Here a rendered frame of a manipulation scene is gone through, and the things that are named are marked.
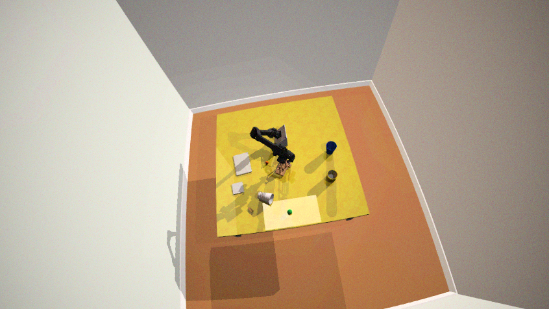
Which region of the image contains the brown wooden catapult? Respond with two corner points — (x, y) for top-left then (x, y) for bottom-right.
(275, 160), (291, 176)

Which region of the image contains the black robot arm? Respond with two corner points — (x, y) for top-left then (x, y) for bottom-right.
(250, 127), (295, 164)

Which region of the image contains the yellow cup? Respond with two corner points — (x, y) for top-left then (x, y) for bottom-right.
(326, 169), (338, 182)

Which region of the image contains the blue plastic cup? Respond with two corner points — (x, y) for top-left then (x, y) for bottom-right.
(326, 141), (337, 155)

